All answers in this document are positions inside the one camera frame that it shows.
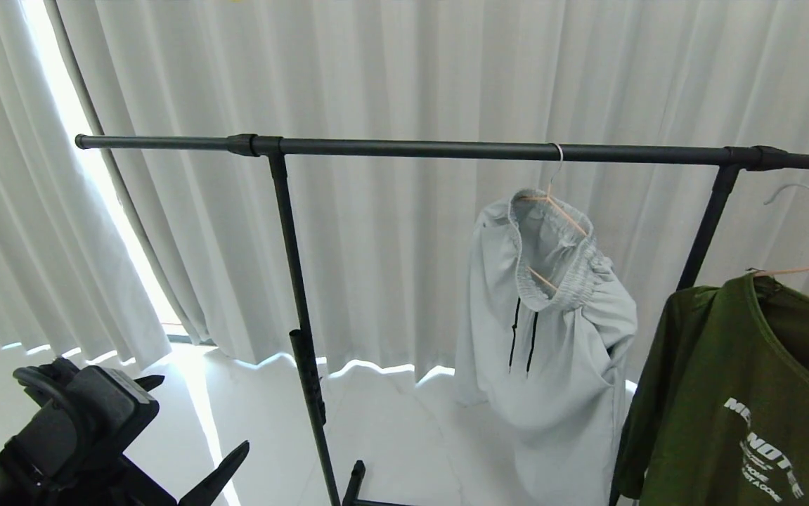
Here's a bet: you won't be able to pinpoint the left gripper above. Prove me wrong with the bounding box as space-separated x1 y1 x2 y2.
117 375 250 506

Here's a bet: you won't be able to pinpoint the pale grey shorts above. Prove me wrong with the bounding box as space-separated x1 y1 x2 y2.
455 188 638 506

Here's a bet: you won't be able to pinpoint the green garment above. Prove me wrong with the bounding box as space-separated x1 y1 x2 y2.
611 274 809 506

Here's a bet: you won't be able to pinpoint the black clothes rack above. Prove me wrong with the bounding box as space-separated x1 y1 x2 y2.
75 134 809 506

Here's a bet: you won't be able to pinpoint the white curtain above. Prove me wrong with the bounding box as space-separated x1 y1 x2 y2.
46 0 809 384
0 0 171 370

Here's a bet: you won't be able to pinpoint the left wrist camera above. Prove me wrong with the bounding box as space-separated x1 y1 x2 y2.
0 358 160 506

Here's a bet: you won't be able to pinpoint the black cable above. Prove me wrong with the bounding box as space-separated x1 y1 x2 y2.
13 365 82 422

